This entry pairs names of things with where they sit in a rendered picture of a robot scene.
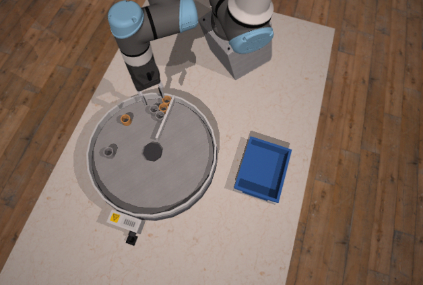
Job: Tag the grey metal ring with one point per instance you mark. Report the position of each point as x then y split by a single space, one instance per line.
152 108
109 149
158 114

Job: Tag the blue crate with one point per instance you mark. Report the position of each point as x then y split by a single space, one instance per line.
263 170

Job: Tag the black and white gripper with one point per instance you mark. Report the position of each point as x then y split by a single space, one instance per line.
145 76

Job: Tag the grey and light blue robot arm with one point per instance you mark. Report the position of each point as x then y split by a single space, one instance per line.
243 23

